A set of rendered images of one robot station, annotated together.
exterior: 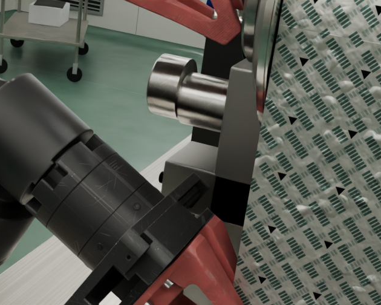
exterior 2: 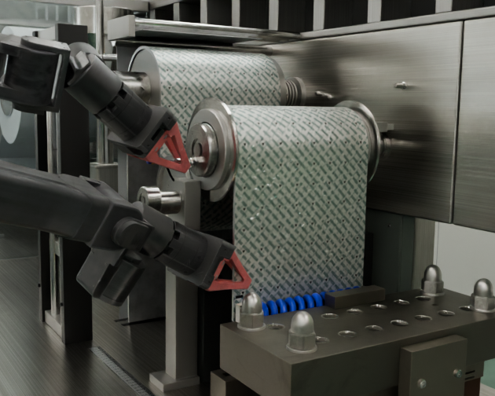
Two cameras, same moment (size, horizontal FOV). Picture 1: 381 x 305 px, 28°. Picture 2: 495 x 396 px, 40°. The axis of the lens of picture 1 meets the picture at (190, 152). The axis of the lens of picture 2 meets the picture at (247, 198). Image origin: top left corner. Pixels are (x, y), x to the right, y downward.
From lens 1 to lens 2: 0.68 m
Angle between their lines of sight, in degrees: 49
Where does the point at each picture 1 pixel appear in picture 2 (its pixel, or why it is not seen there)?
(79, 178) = (184, 232)
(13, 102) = (150, 211)
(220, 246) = not seen: hidden behind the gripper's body
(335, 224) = (262, 220)
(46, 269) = not seen: outside the picture
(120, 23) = not seen: outside the picture
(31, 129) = (161, 220)
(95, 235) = (196, 253)
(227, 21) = (186, 163)
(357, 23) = (258, 149)
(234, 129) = (189, 207)
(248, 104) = (193, 196)
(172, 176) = not seen: hidden behind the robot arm
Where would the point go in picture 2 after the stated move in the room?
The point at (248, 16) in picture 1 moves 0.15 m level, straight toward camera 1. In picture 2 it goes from (211, 156) to (297, 164)
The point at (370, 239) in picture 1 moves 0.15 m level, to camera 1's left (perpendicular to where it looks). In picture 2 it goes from (273, 221) to (197, 235)
